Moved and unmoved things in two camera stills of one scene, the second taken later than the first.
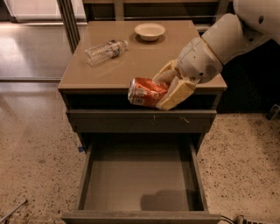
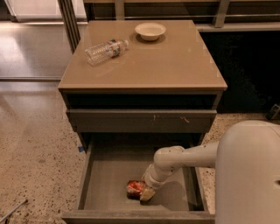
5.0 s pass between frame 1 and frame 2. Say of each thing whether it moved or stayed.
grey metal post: stayed
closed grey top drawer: stayed
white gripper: moved
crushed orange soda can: moved
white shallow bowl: stayed
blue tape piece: stayed
